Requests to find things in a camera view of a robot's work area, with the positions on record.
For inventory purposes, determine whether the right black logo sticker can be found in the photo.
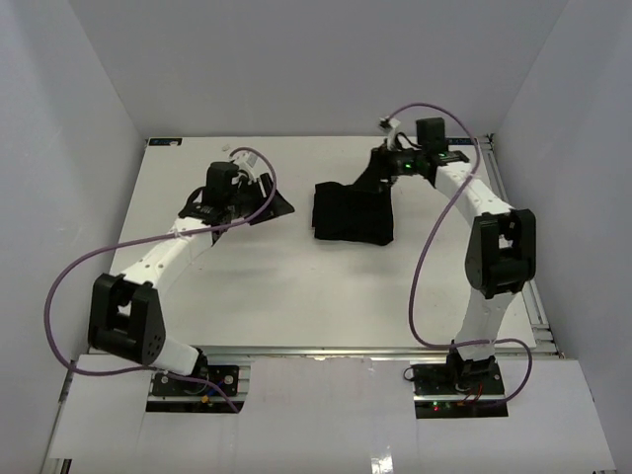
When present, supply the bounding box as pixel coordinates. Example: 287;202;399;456
447;137;475;146

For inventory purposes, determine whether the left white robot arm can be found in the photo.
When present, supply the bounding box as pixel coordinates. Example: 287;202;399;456
88;155;294;394

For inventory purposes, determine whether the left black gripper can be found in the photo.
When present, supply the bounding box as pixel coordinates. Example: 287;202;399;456
227;174;294;226

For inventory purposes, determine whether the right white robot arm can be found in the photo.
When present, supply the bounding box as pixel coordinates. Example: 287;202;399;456
395;118;536;394

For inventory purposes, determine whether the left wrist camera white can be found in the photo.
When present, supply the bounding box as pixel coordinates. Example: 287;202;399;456
230;151;259;182

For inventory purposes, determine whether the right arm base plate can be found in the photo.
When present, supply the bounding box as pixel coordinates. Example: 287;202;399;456
403;363;509;420

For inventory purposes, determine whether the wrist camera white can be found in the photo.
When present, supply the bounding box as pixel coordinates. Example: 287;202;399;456
378;117;401;150
230;151;259;182

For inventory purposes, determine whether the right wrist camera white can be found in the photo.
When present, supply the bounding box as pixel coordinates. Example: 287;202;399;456
378;117;401;150

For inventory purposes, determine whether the aluminium front rail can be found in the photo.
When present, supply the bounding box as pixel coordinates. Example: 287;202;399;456
200;345;447;359

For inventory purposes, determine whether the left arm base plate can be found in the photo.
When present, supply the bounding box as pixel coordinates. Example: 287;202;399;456
145;363;251;415

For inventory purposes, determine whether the black t-shirt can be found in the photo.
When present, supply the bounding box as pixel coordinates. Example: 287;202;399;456
311;147;394;246

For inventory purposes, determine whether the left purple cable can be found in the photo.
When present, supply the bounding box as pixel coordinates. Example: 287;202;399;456
43;146;277;414

